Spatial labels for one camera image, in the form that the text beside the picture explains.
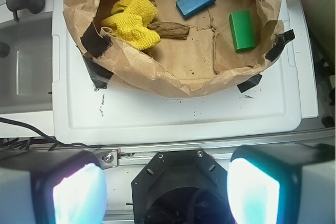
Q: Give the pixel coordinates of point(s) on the grey toy sink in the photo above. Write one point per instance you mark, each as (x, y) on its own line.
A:
(26, 72)

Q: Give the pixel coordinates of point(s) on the black tape strip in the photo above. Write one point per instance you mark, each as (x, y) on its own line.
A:
(93, 42)
(281, 41)
(98, 74)
(250, 83)

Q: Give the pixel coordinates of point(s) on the green wooden block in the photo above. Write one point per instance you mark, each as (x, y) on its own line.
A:
(242, 30)

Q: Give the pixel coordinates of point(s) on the brown bark piece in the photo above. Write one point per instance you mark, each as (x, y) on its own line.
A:
(170, 30)

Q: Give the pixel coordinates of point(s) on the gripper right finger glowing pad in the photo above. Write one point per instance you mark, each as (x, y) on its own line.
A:
(282, 183)

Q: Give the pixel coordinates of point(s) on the blue wooden block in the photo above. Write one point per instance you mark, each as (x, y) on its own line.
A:
(188, 8)

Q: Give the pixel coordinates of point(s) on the brown paper bag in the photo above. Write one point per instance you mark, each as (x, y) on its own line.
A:
(205, 63)

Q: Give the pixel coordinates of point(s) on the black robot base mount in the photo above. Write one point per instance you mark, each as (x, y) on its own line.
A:
(186, 190)

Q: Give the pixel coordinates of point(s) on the white plastic bin lid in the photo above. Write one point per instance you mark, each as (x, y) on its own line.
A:
(118, 115)

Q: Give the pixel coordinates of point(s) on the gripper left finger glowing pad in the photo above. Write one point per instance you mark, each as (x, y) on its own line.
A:
(52, 187)

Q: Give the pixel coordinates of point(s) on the aluminium frame rail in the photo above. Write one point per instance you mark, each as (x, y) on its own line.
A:
(220, 149)

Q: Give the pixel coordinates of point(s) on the yellow knitted cloth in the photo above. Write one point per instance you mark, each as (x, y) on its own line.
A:
(129, 21)

